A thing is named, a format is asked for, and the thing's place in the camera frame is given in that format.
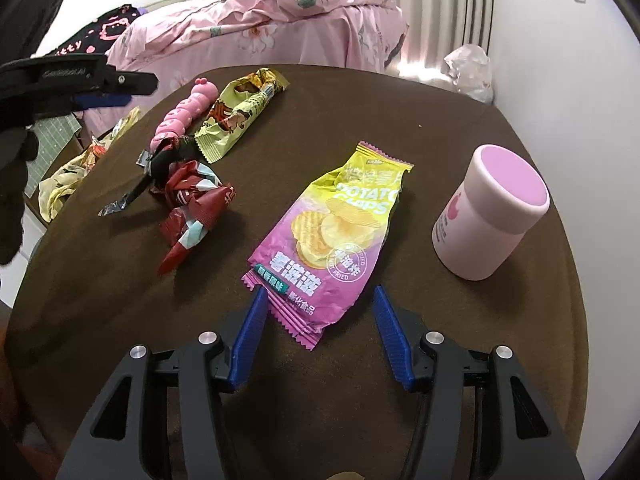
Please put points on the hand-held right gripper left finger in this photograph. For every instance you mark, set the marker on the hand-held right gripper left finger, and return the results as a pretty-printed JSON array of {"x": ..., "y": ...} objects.
[{"x": 247, "y": 340}]

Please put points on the pink floral quilt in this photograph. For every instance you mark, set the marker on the pink floral quilt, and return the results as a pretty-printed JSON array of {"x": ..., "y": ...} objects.
[{"x": 300, "y": 25}]

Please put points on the yellow plastic bag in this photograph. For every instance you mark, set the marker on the yellow plastic bag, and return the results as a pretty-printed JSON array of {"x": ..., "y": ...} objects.
[{"x": 60, "y": 185}]

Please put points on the black garment with pink print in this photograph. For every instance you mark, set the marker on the black garment with pink print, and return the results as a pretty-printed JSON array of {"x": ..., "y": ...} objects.
[{"x": 100, "y": 30}]

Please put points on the pink yellow potato chips bag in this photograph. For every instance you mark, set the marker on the pink yellow potato chips bag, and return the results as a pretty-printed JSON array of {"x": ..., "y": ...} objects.
[{"x": 325, "y": 240}]

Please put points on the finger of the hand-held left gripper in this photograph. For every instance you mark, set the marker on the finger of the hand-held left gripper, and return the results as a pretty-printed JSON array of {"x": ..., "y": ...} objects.
[{"x": 130, "y": 83}]

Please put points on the pink white bottle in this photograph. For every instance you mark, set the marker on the pink white bottle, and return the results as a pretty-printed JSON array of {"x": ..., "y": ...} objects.
[{"x": 480, "y": 220}]

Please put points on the red gold wrapper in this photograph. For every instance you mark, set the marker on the red gold wrapper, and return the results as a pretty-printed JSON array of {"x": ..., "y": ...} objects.
[{"x": 95, "y": 152}]

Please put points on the black silver wrapper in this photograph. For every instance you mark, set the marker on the black silver wrapper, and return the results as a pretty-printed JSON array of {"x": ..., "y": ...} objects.
[{"x": 160, "y": 160}]

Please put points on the green gridded mat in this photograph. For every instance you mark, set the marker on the green gridded mat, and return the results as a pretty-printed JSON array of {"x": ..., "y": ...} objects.
[{"x": 50, "y": 145}]

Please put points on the pink caterpillar toy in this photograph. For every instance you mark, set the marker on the pink caterpillar toy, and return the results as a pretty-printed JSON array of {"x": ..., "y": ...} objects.
[{"x": 185, "y": 110}]

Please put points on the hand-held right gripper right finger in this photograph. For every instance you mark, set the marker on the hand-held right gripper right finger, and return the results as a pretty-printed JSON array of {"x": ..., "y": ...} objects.
[{"x": 392, "y": 340}]

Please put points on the dark red wrapper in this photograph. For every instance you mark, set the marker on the dark red wrapper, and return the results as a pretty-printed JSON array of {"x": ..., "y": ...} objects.
[{"x": 200, "y": 200}]

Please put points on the yellow green snack wrapper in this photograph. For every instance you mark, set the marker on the yellow green snack wrapper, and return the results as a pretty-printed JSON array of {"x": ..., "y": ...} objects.
[{"x": 230, "y": 120}]

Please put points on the white plastic bag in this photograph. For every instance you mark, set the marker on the white plastic bag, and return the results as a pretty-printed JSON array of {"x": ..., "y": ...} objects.
[{"x": 470, "y": 70}]

